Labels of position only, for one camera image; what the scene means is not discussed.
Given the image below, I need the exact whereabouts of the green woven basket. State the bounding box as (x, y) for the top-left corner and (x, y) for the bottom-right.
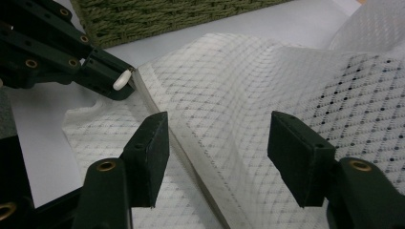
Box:
(70, 0), (289, 50)

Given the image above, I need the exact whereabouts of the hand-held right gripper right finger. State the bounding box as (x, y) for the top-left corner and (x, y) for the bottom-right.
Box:
(266, 110), (405, 229)

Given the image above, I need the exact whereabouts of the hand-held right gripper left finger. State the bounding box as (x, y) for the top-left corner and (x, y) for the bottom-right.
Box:
(72, 111), (170, 229)

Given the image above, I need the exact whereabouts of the white mesh laundry bag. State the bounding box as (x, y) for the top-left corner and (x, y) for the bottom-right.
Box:
(61, 0), (405, 229)

